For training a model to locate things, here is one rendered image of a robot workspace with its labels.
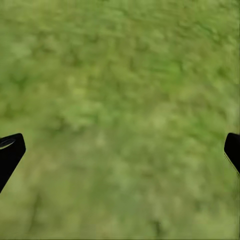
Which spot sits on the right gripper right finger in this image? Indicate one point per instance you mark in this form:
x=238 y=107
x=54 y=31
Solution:
x=232 y=149

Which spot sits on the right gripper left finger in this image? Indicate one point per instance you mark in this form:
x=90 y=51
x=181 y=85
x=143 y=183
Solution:
x=12 y=149

